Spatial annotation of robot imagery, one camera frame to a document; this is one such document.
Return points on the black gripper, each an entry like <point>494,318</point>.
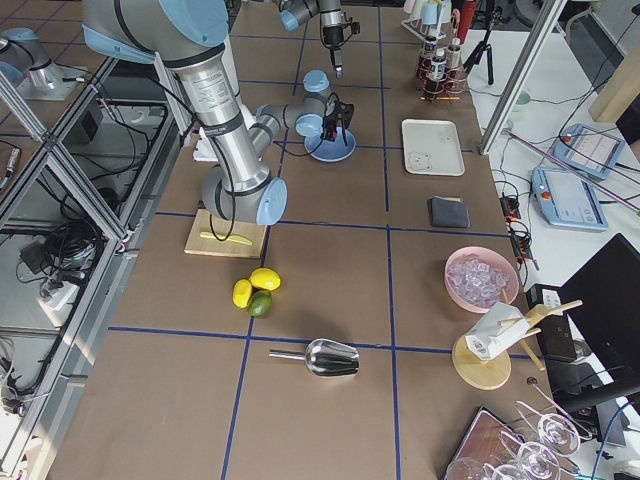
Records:
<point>346,113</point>

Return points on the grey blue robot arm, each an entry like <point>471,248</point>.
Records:
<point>190,38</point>

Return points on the blue plate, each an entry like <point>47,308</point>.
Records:
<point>330,152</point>

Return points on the cream bear tray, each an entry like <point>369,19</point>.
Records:
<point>431,147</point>

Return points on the drink bottle left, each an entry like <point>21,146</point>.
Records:
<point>428,51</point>

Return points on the drink bottle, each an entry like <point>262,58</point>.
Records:
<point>428,51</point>
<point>438,65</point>
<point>453,61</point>

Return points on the drink bottle front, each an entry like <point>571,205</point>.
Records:
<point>438,65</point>

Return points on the drink bottle right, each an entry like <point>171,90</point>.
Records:
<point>453,61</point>

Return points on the grey folded cloth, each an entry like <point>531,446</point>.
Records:
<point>448,213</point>

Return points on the black tripod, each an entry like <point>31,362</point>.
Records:
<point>484,48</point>

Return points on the yellow plastic knife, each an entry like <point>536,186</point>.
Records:
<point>234,238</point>

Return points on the wooden cutting board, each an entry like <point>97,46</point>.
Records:
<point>205,222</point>

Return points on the yellow lemon upper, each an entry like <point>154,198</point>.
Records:
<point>265,279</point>

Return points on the yellow lemon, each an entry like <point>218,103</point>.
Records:
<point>242,293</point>
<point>265,279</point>

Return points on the green lime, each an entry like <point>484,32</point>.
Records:
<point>260,303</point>

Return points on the yellow lemon lower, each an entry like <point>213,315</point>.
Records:
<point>242,293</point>

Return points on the pink ice bowl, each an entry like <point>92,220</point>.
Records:
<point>476,278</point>

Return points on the steel ice scoop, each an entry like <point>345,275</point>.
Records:
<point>325,358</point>

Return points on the blue teach pendant near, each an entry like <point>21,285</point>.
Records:
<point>565,200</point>

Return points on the blue teach pendant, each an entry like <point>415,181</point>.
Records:
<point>589,150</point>
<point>565,200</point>

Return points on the blue teach pendant far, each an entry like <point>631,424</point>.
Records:
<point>589,150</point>

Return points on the white paper carton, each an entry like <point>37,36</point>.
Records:
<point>501,327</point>

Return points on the round wooden stand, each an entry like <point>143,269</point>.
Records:
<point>492,374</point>

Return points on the black monitor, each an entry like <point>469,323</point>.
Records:
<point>608,287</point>

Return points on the wine glass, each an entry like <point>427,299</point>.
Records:
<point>553,430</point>

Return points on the copper wire bottle rack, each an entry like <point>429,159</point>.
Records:
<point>443,90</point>

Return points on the aluminium frame post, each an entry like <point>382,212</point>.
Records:
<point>532,48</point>

